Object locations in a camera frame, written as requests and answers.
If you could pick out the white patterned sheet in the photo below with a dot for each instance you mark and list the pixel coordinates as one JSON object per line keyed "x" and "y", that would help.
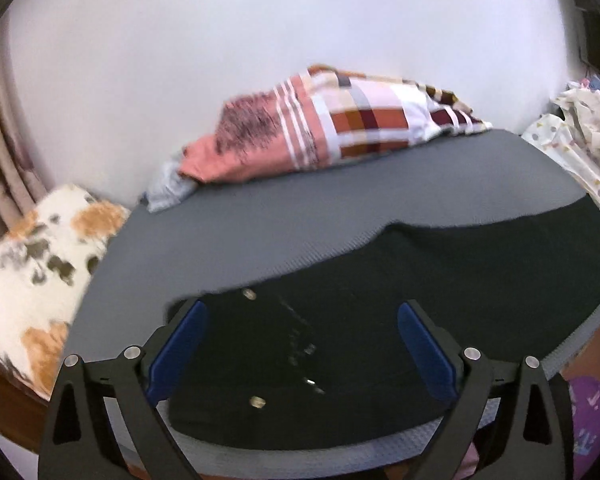
{"x": 571, "y": 135}

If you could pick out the beige striped curtain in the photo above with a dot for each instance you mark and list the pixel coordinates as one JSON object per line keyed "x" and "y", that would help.
{"x": 20, "y": 186}

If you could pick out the purple patterned fabric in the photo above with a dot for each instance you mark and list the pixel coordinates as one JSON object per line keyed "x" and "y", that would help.
{"x": 585, "y": 404}

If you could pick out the black pants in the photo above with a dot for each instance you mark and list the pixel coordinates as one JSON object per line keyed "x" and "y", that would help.
{"x": 314, "y": 358}

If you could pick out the brown wooden bed frame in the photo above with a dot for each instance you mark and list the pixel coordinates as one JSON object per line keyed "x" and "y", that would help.
{"x": 22, "y": 413}

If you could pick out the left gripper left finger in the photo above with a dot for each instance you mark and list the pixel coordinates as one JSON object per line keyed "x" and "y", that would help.
{"x": 78, "y": 440}

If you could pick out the floral orange white pillow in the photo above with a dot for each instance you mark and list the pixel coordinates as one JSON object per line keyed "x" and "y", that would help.
{"x": 46, "y": 263}

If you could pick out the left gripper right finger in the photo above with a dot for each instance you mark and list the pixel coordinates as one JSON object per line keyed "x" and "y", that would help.
{"x": 520, "y": 420}

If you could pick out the light blue striped cloth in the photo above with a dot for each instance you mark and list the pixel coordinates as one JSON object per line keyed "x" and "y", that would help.
{"x": 167, "y": 188}

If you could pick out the grey mesh mattress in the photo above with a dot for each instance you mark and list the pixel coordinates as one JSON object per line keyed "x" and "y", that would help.
{"x": 232, "y": 235}

